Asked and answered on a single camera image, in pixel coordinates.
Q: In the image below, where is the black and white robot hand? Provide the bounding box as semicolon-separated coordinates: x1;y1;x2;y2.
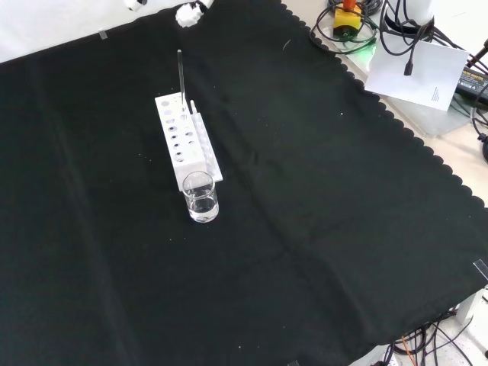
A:
125;0;215;28

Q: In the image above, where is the white test tube rack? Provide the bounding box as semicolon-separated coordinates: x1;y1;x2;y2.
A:
154;92;224;192

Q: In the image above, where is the yellow stop button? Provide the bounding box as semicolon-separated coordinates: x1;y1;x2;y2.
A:
332;0;363;39

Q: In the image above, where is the glass beaker with water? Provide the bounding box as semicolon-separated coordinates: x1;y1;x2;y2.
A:
181;171;220;224

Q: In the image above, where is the black cloth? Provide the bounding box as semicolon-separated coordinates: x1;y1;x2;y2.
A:
0;0;488;366

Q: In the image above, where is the white paper sheet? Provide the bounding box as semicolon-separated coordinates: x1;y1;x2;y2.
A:
364;40;470;112

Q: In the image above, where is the pale grey board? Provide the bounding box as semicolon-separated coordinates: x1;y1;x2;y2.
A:
310;14;476;138

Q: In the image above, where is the black power adapter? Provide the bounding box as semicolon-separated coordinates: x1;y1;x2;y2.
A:
455;65;488;103

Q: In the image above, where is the black stand leg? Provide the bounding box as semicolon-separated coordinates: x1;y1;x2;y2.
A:
467;37;488;75

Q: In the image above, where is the black looped cable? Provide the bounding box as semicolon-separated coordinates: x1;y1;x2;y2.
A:
308;0;382;50

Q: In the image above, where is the green cable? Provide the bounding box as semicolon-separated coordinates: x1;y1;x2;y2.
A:
335;21;379;54

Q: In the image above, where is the black cable with plug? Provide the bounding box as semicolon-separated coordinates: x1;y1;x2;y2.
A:
375;18;438;77

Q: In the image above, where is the thick black cable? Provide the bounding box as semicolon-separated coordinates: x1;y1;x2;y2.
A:
470;102;488;165

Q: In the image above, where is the white bench frame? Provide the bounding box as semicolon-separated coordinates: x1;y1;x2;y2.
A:
350;342;397;366

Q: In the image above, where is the orange cable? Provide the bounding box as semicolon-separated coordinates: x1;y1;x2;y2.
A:
400;334;417;366

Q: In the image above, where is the black cable bundle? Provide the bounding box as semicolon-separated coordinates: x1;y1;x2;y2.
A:
392;310;474;366

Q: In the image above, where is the white bench bracket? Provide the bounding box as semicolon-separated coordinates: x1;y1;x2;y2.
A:
455;287;488;325

